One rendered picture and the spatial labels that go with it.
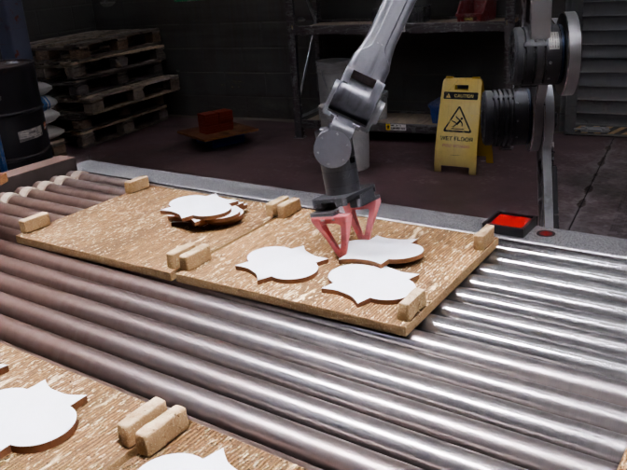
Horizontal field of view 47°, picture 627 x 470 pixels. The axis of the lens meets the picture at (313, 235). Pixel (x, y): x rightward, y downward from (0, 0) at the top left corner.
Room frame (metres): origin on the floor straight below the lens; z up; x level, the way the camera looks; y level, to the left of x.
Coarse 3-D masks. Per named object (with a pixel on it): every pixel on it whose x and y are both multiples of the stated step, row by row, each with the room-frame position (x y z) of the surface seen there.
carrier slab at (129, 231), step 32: (160, 192) 1.52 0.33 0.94; (192, 192) 1.50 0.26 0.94; (64, 224) 1.35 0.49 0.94; (96, 224) 1.34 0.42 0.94; (128, 224) 1.32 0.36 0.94; (160, 224) 1.31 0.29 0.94; (256, 224) 1.27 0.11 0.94; (96, 256) 1.17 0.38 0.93; (128, 256) 1.15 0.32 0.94; (160, 256) 1.14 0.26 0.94
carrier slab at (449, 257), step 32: (288, 224) 1.26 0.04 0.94; (384, 224) 1.22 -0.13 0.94; (224, 256) 1.12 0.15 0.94; (320, 256) 1.09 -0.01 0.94; (448, 256) 1.05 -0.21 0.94; (480, 256) 1.05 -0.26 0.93; (224, 288) 1.01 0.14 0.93; (256, 288) 0.98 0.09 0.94; (288, 288) 0.98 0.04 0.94; (320, 288) 0.97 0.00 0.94; (448, 288) 0.95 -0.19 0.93; (352, 320) 0.88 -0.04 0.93; (384, 320) 0.86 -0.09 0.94; (416, 320) 0.86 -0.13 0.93
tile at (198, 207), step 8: (176, 200) 1.34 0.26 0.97; (184, 200) 1.34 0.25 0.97; (192, 200) 1.34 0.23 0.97; (200, 200) 1.33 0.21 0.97; (208, 200) 1.33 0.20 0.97; (216, 200) 1.33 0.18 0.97; (224, 200) 1.32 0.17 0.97; (232, 200) 1.32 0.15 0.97; (168, 208) 1.30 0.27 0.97; (176, 208) 1.30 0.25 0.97; (184, 208) 1.29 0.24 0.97; (192, 208) 1.29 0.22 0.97; (200, 208) 1.29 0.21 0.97; (208, 208) 1.28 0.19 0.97; (216, 208) 1.28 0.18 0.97; (224, 208) 1.28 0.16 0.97; (184, 216) 1.24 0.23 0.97; (192, 216) 1.25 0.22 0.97; (200, 216) 1.24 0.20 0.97; (208, 216) 1.24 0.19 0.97; (216, 216) 1.25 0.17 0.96
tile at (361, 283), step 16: (336, 272) 1.00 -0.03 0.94; (352, 272) 1.00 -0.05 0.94; (368, 272) 1.00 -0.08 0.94; (384, 272) 0.99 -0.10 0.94; (400, 272) 0.99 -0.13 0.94; (336, 288) 0.95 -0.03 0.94; (352, 288) 0.94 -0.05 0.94; (368, 288) 0.94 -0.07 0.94; (384, 288) 0.94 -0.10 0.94; (400, 288) 0.93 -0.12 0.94; (384, 304) 0.90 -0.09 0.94
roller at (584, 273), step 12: (60, 180) 1.75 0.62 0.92; (72, 180) 1.73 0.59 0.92; (108, 192) 1.64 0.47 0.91; (120, 192) 1.62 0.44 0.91; (492, 252) 1.10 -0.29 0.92; (504, 264) 1.07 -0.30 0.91; (516, 264) 1.06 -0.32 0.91; (528, 264) 1.05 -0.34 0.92; (540, 264) 1.04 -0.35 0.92; (552, 264) 1.03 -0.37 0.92; (564, 264) 1.03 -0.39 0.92; (564, 276) 1.01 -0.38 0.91; (576, 276) 1.00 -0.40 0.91; (588, 276) 0.99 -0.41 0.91; (600, 276) 0.98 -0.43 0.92; (612, 276) 0.98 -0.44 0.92; (624, 276) 0.97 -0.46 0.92
